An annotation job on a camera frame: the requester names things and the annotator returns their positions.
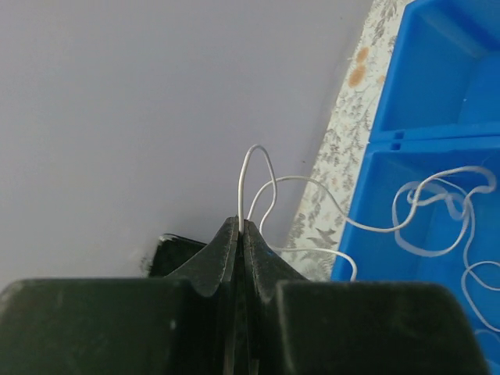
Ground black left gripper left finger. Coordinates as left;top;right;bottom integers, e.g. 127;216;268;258
1;217;238;374

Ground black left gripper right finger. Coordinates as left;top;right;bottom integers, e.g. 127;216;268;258
241;221;490;374

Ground white wire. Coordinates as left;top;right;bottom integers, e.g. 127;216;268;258
237;144;359;282

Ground black poker chip case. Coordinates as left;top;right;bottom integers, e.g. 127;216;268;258
140;234;206;277

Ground floral patterned table mat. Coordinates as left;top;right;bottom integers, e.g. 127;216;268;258
282;1;408;281

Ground blue three-compartment plastic bin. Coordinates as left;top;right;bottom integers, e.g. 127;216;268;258
331;1;499;373

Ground white wires in bin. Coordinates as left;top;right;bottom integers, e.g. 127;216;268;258
343;166;500;337

